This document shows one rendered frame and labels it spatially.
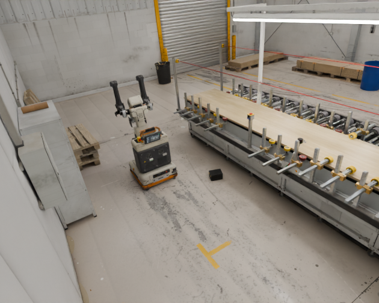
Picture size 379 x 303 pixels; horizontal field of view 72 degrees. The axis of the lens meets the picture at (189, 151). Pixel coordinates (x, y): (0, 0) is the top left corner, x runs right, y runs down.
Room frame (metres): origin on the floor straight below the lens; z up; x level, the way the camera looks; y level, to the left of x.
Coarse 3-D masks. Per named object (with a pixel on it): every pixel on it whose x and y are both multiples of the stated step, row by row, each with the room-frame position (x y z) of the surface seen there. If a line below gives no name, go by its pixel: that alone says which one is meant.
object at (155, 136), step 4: (156, 132) 3.49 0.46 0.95; (160, 132) 3.50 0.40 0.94; (144, 136) 3.41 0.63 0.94; (148, 136) 3.41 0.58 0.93; (152, 136) 3.46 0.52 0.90; (156, 136) 3.50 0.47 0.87; (160, 136) 3.54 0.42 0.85; (144, 140) 3.44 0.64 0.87; (148, 140) 3.45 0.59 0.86; (152, 140) 3.49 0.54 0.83; (156, 140) 3.54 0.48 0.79
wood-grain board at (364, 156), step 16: (208, 96) 5.01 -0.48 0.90; (224, 96) 4.91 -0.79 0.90; (224, 112) 4.10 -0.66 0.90; (240, 112) 4.03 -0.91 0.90; (256, 112) 3.97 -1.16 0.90; (272, 112) 3.90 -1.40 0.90; (256, 128) 3.40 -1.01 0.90; (272, 128) 3.35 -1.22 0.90; (288, 128) 3.30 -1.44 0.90; (304, 128) 3.25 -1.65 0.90; (320, 128) 3.20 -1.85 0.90; (288, 144) 2.85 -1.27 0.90; (304, 144) 2.81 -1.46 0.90; (320, 144) 2.78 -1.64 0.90; (336, 144) 2.74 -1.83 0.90; (352, 144) 2.70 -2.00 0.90; (368, 144) 2.67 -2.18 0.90; (320, 160) 2.44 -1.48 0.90; (336, 160) 2.41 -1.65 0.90; (352, 160) 2.38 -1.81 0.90; (368, 160) 2.35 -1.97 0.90; (352, 176) 2.09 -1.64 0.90; (368, 176) 2.07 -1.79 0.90
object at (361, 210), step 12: (192, 120) 4.50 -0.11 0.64; (216, 132) 3.84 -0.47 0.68; (240, 144) 3.32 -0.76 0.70; (264, 156) 2.93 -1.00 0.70; (300, 180) 2.39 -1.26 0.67; (324, 192) 2.12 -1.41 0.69; (336, 204) 1.99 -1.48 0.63; (348, 204) 1.90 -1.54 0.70; (360, 216) 1.78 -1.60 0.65; (372, 216) 1.72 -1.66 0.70
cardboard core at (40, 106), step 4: (36, 104) 3.24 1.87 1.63; (40, 104) 3.25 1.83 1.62; (44, 104) 3.26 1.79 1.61; (24, 108) 3.16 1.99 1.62; (28, 108) 3.17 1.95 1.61; (32, 108) 3.19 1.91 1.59; (36, 108) 3.21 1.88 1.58; (40, 108) 3.23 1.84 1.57; (44, 108) 3.27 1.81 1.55; (24, 112) 3.15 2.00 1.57
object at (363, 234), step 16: (192, 128) 5.07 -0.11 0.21; (224, 128) 4.02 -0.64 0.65; (240, 128) 3.67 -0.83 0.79; (208, 144) 4.53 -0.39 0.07; (224, 144) 4.03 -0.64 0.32; (256, 144) 3.35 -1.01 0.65; (240, 160) 3.71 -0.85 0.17; (288, 160) 2.84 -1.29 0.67; (256, 176) 3.36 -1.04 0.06; (272, 176) 3.09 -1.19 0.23; (320, 176) 2.43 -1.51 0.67; (288, 192) 2.78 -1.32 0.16; (304, 192) 2.60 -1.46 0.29; (352, 192) 2.10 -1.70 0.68; (304, 208) 2.56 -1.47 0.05; (320, 208) 2.39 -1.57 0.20; (336, 224) 2.15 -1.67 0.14; (352, 224) 2.04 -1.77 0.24; (352, 240) 1.99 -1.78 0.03; (368, 240) 1.87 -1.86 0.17
